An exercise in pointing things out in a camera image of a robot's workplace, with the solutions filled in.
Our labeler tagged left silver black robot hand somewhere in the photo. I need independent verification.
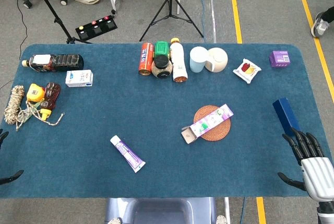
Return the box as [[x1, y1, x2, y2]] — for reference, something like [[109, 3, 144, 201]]
[[0, 131, 25, 186]]

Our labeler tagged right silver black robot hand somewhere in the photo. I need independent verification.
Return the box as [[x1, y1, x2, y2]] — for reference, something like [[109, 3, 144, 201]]
[[277, 127, 334, 204]]

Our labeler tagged purple white toothpaste tube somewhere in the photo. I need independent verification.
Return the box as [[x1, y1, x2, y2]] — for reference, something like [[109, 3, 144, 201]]
[[110, 135, 146, 174]]

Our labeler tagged purple green toothpaste box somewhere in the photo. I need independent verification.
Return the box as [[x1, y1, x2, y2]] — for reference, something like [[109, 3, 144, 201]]
[[181, 103, 234, 145]]

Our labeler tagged long dark blue box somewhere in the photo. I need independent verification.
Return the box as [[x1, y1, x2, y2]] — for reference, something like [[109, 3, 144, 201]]
[[272, 97, 303, 137]]

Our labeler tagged white blue carton box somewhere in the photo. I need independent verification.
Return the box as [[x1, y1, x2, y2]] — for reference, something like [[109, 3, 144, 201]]
[[65, 69, 94, 88]]

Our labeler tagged small purple box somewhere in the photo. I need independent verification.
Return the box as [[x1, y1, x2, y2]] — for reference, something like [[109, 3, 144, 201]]
[[269, 50, 291, 68]]

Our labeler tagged yellow tape measure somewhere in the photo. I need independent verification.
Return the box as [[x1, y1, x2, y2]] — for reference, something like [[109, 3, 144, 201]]
[[26, 83, 45, 102]]

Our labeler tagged red snack package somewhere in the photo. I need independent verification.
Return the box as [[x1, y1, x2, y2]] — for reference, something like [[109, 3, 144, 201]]
[[39, 82, 62, 121]]

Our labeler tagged white table leg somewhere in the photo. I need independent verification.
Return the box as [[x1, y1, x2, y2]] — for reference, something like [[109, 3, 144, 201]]
[[223, 197, 232, 224]]

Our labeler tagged round woven rattan coaster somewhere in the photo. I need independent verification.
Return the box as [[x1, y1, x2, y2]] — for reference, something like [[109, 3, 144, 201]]
[[193, 105, 232, 142]]

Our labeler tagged dark tea bottle red label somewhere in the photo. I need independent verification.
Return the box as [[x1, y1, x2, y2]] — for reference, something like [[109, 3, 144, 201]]
[[21, 53, 85, 73]]

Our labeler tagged white red snack packet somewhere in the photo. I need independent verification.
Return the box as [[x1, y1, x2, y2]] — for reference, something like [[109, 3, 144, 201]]
[[232, 58, 262, 84]]

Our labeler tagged grey-blue robot torso base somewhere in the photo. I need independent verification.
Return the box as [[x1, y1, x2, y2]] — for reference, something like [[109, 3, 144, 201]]
[[104, 197, 217, 224]]

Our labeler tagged person foot grey sneaker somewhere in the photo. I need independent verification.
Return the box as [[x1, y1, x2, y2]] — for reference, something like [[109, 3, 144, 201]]
[[310, 6, 334, 39]]

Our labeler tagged cream ceramic bowl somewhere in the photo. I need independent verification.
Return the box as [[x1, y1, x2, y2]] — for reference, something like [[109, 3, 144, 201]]
[[205, 47, 229, 73]]

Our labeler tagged black slanted tripod stand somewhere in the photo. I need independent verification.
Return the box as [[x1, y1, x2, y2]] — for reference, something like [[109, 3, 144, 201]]
[[26, 0, 92, 44]]

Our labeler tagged blue felt table mat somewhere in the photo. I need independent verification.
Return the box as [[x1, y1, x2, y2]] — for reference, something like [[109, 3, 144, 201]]
[[0, 43, 334, 199]]

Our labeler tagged light blue plastic cup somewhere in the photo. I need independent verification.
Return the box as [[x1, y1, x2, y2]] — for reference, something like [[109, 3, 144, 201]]
[[189, 46, 212, 74]]

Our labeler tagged black foot pedal board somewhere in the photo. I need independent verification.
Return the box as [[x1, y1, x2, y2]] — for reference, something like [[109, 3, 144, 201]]
[[75, 15, 118, 40]]

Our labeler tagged orange drink can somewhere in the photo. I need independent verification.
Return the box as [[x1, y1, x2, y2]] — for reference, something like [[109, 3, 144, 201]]
[[138, 42, 154, 76]]

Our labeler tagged white can brown lid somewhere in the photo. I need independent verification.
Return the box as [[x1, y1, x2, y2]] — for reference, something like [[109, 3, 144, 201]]
[[169, 37, 188, 83]]

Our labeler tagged glass jar black lid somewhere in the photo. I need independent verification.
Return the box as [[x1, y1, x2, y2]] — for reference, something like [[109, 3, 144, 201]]
[[151, 54, 173, 79]]

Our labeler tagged green lidded container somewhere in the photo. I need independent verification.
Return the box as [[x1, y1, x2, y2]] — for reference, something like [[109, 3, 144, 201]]
[[153, 40, 171, 59]]

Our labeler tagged coiled beige rope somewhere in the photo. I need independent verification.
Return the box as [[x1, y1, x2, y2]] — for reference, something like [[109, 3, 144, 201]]
[[3, 85, 65, 132]]

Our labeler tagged blue floor cable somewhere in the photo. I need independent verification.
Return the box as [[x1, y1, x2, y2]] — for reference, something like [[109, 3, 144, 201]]
[[241, 197, 247, 224], [187, 0, 207, 42]]

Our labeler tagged thin black floor cable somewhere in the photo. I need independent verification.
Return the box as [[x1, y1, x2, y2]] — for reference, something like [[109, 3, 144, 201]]
[[2, 0, 29, 60]]

